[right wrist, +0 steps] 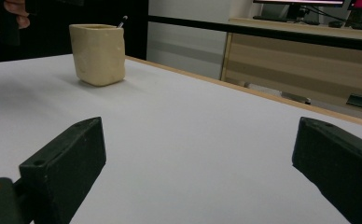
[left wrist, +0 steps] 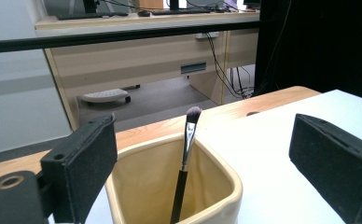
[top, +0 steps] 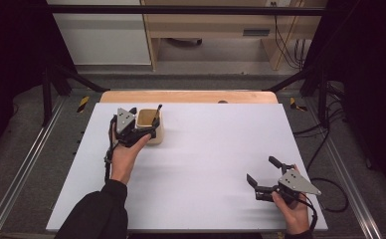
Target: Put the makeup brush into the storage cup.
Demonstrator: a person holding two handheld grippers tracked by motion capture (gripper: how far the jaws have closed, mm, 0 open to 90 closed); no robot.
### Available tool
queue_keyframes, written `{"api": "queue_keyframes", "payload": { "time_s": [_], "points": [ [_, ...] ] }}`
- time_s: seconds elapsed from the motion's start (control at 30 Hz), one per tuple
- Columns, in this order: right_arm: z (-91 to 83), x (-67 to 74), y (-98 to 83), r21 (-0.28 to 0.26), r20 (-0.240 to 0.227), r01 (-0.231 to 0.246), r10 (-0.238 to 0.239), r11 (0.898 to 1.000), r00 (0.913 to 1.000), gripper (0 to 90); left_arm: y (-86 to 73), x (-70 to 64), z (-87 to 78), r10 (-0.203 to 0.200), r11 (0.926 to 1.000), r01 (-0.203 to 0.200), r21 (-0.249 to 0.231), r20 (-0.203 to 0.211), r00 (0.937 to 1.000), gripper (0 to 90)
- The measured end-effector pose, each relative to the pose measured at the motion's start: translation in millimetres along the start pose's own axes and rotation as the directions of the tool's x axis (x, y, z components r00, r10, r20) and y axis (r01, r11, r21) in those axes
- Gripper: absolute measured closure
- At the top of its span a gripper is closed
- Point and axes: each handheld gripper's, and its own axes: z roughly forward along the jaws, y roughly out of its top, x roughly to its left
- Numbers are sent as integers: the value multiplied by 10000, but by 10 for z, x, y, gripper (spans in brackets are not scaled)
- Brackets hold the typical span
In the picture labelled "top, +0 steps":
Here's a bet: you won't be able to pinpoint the person's right hand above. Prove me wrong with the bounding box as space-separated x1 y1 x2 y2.
271 164 311 236

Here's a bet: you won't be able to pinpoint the black hanging desk cables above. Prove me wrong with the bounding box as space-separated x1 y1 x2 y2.
273 2 312 72

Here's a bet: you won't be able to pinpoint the black chair base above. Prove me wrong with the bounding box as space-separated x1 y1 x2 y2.
165 37 204 47

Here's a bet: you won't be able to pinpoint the white power socket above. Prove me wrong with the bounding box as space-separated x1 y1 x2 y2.
265 0 292 8

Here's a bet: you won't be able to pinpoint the white cabinet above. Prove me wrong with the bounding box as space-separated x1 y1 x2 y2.
46 0 152 66

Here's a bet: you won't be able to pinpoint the black horizontal frame bar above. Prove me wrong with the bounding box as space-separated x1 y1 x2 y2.
48 4 326 16

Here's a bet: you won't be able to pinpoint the yellow black hazard tape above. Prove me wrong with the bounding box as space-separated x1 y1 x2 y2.
289 97 308 113
77 96 91 114

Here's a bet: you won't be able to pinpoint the black metal frame stand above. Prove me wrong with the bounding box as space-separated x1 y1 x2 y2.
262 64 332 125
41 63 111 127

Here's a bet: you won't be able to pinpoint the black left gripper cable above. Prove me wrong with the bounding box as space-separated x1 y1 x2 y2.
102 114 119 183

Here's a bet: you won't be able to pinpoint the wooden office desk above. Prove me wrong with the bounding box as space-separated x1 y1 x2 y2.
140 0 328 72

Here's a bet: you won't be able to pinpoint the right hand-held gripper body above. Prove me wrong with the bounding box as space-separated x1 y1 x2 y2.
254 163 322 204

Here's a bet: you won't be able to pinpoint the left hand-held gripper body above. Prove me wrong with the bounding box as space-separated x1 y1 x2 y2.
109 107 157 148

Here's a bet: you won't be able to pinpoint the aluminium floor rail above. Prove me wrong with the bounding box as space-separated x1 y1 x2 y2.
0 96 68 239
304 98 383 239

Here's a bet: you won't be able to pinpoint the dark drawer handle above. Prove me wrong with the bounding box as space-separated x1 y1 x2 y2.
242 29 271 37

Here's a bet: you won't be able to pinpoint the black floor cable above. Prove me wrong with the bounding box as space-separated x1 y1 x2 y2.
292 99 345 173

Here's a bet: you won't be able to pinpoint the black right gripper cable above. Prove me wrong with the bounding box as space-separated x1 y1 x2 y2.
299 177 350 232

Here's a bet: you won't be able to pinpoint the black makeup brush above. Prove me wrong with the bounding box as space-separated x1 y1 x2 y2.
151 104 164 127

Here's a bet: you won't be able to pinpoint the beige square cup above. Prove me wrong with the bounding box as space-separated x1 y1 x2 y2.
135 108 165 145

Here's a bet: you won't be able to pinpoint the person's left hand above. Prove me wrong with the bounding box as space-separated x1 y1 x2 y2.
108 127 152 186

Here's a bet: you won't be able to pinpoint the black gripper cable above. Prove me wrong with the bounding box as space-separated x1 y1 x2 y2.
102 114 119 183
299 177 350 232

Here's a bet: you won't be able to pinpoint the black curtain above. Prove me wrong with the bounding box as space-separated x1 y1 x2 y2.
0 0 77 167
302 0 386 193

